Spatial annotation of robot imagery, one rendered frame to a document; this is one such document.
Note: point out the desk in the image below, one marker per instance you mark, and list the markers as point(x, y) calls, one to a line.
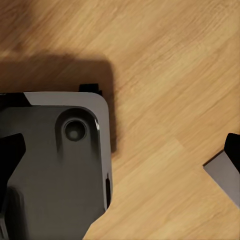
point(225, 174)

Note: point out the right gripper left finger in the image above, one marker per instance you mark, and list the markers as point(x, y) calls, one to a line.
point(12, 149)

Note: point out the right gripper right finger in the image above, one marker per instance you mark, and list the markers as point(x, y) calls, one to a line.
point(232, 149)

